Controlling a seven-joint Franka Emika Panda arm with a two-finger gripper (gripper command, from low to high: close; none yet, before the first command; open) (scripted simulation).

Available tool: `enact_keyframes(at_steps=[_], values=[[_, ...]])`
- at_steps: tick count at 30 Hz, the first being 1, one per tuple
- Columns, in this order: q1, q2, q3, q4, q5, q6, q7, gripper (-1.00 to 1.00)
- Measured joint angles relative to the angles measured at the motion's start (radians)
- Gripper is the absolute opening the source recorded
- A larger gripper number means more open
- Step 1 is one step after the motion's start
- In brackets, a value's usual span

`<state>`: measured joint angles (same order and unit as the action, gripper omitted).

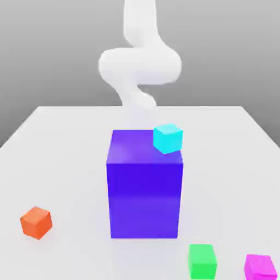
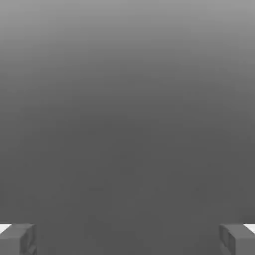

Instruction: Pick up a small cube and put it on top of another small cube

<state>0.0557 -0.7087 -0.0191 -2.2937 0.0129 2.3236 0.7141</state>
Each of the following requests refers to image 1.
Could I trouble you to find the small green cube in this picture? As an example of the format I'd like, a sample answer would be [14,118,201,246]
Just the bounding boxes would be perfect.
[188,243,218,280]

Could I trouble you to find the small cyan cube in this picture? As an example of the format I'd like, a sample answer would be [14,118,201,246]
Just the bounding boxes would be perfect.
[153,123,184,155]

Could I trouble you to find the small magenta cube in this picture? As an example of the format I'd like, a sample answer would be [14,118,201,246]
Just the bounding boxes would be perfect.
[243,254,278,280]

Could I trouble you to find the small orange cube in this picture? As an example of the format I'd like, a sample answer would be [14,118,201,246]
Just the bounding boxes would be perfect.
[20,206,53,241]

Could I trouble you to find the large purple box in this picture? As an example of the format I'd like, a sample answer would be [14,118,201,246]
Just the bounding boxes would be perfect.
[106,129,184,240]

